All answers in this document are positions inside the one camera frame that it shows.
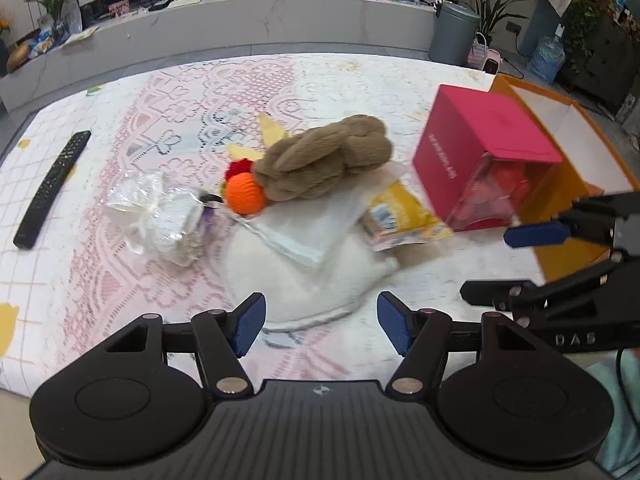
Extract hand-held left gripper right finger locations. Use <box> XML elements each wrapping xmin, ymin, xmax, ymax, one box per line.
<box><xmin>376</xmin><ymin>291</ymin><xmax>543</xmax><ymax>397</ymax></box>

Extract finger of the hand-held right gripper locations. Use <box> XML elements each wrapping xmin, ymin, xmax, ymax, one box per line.
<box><xmin>504</xmin><ymin>191</ymin><xmax>640</xmax><ymax>261</ymax></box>
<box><xmin>460</xmin><ymin>259</ymin><xmax>626</xmax><ymax>331</ymax></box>

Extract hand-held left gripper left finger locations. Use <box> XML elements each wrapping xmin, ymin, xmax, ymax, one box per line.
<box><xmin>102</xmin><ymin>292</ymin><xmax>267</xmax><ymax>400</ymax></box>

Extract cream cloth pouch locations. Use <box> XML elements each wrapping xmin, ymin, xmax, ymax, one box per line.
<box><xmin>222</xmin><ymin>225</ymin><xmax>401</xmax><ymax>332</ymax></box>

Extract orange cardboard box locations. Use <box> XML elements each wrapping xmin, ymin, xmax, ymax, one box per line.
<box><xmin>487</xmin><ymin>74</ymin><xmax>640</xmax><ymax>283</ymax></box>

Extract white cloth bag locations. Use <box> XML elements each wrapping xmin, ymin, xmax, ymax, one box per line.
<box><xmin>240</xmin><ymin>175</ymin><xmax>375</xmax><ymax>268</ymax></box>

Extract yellow snack packet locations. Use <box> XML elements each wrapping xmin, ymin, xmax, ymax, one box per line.
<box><xmin>361</xmin><ymin>180</ymin><xmax>453</xmax><ymax>252</ymax></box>

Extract red lidded clear box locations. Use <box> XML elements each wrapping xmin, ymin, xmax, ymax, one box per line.
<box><xmin>412</xmin><ymin>85</ymin><xmax>565</xmax><ymax>232</ymax></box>

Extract clear plastic packet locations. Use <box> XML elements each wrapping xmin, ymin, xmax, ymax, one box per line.
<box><xmin>104</xmin><ymin>171</ymin><xmax>221</xmax><ymax>267</ymax></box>

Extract brown yarn skein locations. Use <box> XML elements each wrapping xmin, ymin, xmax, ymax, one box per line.
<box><xmin>251</xmin><ymin>115</ymin><xmax>394</xmax><ymax>201</ymax></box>

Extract pink white lace blanket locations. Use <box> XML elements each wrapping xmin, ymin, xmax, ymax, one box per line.
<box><xmin>0</xmin><ymin>52</ymin><xmax>551</xmax><ymax>396</ymax></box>

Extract orange crochet ball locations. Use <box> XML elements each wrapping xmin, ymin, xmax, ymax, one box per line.
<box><xmin>223</xmin><ymin>172</ymin><xmax>266</xmax><ymax>217</ymax></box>

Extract red crochet ball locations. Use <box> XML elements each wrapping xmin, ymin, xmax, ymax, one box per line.
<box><xmin>225</xmin><ymin>158</ymin><xmax>253</xmax><ymax>181</ymax></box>

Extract blue water jug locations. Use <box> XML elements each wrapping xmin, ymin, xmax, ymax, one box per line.
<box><xmin>527</xmin><ymin>35</ymin><xmax>566</xmax><ymax>85</ymax></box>

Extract dark plant stand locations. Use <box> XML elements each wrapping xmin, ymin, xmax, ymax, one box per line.
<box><xmin>557</xmin><ymin>10</ymin><xmax>640</xmax><ymax>117</ymax></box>

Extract pastel woven bag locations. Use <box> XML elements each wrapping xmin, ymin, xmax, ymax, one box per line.
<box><xmin>468</xmin><ymin>32</ymin><xmax>493</xmax><ymax>69</ymax></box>

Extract grey trash can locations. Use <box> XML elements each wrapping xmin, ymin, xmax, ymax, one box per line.
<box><xmin>428</xmin><ymin>1</ymin><xmax>482</xmax><ymax>66</ymax></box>

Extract tall leafy floor plant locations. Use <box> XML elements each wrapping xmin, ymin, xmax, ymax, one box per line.
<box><xmin>457</xmin><ymin>0</ymin><xmax>536</xmax><ymax>51</ymax></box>

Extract ivy plant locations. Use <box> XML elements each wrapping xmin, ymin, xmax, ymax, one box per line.
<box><xmin>569</xmin><ymin>0</ymin><xmax>626</xmax><ymax>61</ymax></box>

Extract black remote control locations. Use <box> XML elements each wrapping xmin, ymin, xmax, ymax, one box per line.
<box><xmin>12</xmin><ymin>130</ymin><xmax>92</xmax><ymax>250</ymax></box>

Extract grey low cabinet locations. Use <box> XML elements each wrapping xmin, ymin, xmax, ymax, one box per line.
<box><xmin>0</xmin><ymin>0</ymin><xmax>441</xmax><ymax>111</ymax></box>

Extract loose papers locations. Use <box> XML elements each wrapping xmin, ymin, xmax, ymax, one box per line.
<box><xmin>60</xmin><ymin>27</ymin><xmax>99</xmax><ymax>49</ymax></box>

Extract snack packs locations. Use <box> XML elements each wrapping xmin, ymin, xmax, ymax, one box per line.
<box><xmin>27</xmin><ymin>30</ymin><xmax>56</xmax><ymax>57</ymax></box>

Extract bread loaf bag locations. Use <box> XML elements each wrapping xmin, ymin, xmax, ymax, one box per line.
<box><xmin>6</xmin><ymin>42</ymin><xmax>34</xmax><ymax>74</ymax></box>

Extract green plant in vase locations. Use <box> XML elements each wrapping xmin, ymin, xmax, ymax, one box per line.
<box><xmin>25</xmin><ymin>0</ymin><xmax>83</xmax><ymax>46</ymax></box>

